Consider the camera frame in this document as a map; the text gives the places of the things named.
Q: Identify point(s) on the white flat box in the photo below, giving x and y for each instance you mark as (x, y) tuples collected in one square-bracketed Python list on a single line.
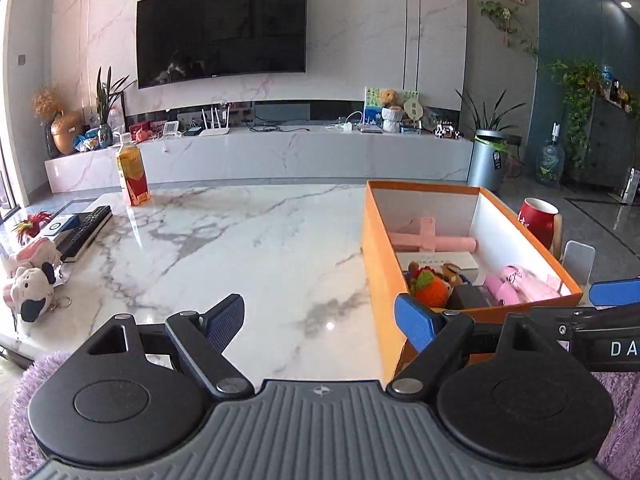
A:
[(464, 260)]

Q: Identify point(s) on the white wifi router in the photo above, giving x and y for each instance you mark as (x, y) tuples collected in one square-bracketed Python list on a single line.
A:
[(216, 120)]

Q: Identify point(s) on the orange storage box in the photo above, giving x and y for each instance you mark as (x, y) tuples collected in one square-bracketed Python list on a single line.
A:
[(458, 211)]

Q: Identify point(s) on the red mug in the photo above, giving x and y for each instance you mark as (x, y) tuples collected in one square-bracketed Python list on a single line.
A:
[(544, 221)]

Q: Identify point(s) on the orange crochet fruit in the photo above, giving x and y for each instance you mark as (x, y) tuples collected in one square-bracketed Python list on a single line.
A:
[(429, 288)]

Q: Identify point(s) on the red drink bottle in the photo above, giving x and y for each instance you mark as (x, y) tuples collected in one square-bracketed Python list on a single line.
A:
[(131, 172)]

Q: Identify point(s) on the silver trash bin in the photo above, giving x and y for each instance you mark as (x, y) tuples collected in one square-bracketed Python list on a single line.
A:
[(488, 160)]

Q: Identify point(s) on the dark printed box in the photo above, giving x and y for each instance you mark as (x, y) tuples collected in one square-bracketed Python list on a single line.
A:
[(465, 297)]

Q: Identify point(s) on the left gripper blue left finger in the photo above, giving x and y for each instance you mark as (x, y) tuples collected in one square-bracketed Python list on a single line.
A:
[(223, 321)]

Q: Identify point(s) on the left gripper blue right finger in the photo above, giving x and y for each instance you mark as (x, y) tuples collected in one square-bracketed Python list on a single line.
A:
[(418, 323)]

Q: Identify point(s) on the water jug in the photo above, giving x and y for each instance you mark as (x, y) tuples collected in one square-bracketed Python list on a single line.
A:
[(550, 160)]

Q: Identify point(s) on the silver phone stand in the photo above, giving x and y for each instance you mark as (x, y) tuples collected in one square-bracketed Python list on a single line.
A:
[(578, 260)]

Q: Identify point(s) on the pink phone stand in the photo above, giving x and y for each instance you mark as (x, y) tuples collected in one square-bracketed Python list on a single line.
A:
[(426, 240)]

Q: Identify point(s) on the red panda plush toy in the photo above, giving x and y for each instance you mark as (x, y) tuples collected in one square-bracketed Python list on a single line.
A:
[(452, 275)]

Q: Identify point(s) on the cow plush toy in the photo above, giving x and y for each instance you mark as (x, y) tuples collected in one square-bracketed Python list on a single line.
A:
[(31, 274)]

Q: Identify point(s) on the brown round vase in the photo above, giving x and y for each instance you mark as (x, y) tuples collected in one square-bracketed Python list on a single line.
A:
[(65, 128)]

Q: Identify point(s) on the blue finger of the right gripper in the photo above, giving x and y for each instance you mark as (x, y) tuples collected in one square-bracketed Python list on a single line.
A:
[(615, 293)]

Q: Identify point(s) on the black keyboard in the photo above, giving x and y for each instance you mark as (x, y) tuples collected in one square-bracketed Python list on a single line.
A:
[(83, 235)]

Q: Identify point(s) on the pink pouch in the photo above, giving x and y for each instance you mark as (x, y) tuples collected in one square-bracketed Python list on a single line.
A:
[(514, 285)]

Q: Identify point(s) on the black television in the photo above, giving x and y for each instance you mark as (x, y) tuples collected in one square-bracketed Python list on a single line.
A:
[(182, 40)]

